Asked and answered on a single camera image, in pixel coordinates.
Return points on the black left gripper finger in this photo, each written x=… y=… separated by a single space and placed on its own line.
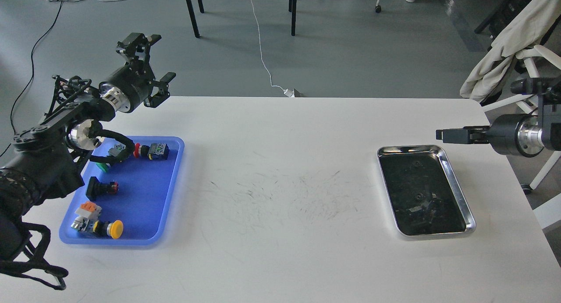
x=135 y=50
x=159 y=90

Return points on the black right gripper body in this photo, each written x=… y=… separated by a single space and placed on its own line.
x=516 y=135

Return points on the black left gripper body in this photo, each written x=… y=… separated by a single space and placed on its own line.
x=128 y=87

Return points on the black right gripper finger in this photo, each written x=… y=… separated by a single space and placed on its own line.
x=476 y=129
x=462 y=136

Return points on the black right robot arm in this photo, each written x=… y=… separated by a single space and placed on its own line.
x=548 y=92

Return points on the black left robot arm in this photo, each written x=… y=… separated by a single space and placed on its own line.
x=49 y=157

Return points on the silver metal tray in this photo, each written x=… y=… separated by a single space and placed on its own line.
x=424 y=194

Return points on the blue plastic tray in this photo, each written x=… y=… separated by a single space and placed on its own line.
x=141 y=203

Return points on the red push button switch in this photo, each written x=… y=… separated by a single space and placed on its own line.
x=155 y=151

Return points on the green push button switch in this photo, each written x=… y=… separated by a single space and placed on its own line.
x=105 y=165

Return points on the black push button switch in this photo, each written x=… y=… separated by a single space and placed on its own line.
x=95 y=188

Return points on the orange white switch block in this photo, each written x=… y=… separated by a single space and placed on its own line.
x=89 y=210

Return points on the yellow push button switch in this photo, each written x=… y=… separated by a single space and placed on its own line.
x=97 y=228

